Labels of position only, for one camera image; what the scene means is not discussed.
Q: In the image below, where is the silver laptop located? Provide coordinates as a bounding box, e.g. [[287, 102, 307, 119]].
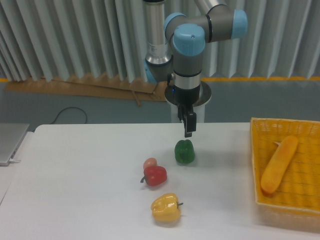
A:
[[0, 122, 29, 167]]

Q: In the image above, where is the green bell pepper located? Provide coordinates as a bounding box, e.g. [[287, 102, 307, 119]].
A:
[[174, 139, 195, 165]]

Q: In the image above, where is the yellow woven basket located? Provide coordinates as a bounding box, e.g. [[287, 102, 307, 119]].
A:
[[250, 117, 320, 233]]

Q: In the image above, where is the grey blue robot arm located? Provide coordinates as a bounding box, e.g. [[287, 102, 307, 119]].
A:
[[143, 0, 248, 138]]

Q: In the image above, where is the brown egg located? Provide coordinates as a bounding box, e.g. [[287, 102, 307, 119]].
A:
[[143, 157, 158, 169]]

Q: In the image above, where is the red bell pepper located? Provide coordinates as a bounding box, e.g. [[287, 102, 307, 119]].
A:
[[140, 165, 167, 187]]

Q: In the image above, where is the black floor cable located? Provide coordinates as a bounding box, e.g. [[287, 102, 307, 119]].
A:
[[48, 106, 88, 125]]

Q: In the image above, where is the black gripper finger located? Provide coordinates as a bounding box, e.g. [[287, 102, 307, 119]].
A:
[[177, 104, 186, 123], [184, 112, 196, 138]]

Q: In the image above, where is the white pleated curtain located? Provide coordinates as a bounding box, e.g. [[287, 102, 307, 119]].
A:
[[0, 0, 320, 82]]

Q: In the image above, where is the brown cardboard sheet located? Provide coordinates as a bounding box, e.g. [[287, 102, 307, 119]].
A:
[[5, 73, 167, 106]]

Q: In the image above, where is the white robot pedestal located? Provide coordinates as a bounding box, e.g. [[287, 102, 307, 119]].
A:
[[164, 81, 212, 123]]

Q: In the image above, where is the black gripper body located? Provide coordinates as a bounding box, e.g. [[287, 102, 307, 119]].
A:
[[172, 85, 200, 106]]

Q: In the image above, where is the orange bread loaf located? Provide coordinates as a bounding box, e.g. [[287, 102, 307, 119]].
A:
[[260, 135, 298, 195]]

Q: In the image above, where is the yellow bell pepper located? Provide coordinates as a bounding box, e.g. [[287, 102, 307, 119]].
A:
[[150, 193, 183, 222]]

